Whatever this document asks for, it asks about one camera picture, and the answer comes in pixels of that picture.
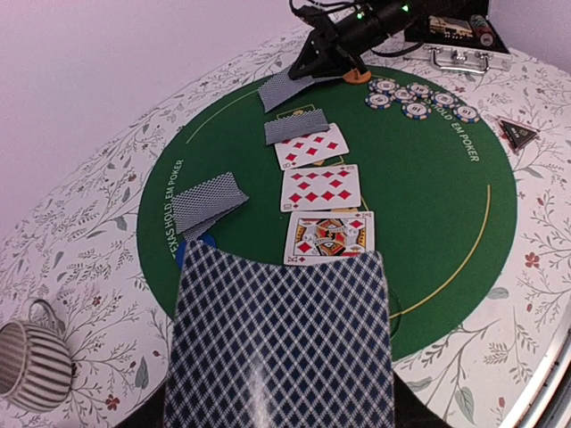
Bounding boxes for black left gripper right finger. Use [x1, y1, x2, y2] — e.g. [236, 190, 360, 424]
[393, 378, 449, 428]

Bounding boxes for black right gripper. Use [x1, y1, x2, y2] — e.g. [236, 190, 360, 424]
[287, 17, 370, 80]

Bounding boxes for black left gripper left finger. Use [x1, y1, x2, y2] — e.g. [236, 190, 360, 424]
[117, 387, 165, 428]

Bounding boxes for orange big blind button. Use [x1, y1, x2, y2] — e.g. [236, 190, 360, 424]
[343, 69, 372, 85]

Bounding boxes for blue checkered playing card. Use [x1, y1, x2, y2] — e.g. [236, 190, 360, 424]
[264, 109, 330, 145]
[172, 172, 249, 241]
[258, 70, 318, 113]

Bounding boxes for face up eight diamonds card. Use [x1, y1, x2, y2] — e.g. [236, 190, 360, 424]
[274, 123, 350, 171]

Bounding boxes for deck of playing cards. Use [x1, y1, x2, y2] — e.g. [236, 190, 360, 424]
[164, 246, 394, 427]

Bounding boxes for face up ten diamonds card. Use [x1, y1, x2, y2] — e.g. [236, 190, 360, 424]
[280, 164, 361, 212]

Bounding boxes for blue small blind button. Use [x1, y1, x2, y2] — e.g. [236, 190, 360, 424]
[175, 234, 217, 270]

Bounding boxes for face up king card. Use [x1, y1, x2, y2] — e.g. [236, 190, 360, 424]
[283, 211, 375, 266]

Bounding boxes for black red triangular card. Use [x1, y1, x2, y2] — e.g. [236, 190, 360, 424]
[498, 118, 539, 152]

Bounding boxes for clear round dealer button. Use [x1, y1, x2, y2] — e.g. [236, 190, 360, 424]
[389, 290, 402, 337]

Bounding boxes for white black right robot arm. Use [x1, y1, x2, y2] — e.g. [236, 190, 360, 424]
[288, 1, 428, 80]

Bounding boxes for striped ceramic mug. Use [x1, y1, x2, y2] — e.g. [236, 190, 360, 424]
[1, 298, 72, 414]

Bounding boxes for aluminium poker chip case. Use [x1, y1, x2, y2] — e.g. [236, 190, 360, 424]
[404, 1, 512, 75]

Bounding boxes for round green poker mat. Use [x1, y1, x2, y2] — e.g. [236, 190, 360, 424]
[137, 82, 517, 358]

